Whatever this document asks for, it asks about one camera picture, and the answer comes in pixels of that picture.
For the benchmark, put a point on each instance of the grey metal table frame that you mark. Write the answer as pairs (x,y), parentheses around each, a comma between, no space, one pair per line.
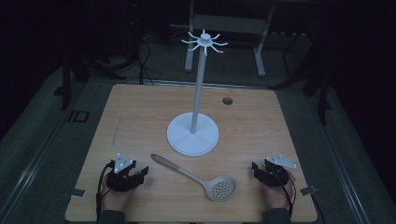
(229,24)

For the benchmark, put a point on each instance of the person's left hand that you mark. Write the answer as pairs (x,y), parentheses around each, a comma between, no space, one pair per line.
(115,199)

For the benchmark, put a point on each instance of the grey table bracket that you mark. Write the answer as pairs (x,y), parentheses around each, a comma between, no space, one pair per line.
(77,193)
(308,190)

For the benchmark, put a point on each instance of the dark tripod stand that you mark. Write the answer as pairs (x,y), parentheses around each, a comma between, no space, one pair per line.
(93,67)

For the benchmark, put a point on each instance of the dark metal stand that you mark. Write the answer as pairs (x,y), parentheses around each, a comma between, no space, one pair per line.
(320,90)

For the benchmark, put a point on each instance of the person's right hand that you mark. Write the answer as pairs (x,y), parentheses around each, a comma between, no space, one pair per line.
(277,196)

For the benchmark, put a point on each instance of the white utensil rack with hooks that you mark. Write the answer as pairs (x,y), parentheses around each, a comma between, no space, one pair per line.
(186,137)

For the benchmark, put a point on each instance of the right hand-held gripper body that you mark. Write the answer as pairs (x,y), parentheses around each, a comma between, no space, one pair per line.
(274,175)

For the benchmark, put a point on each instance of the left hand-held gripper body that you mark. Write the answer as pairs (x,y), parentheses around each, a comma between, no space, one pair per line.
(121,180)

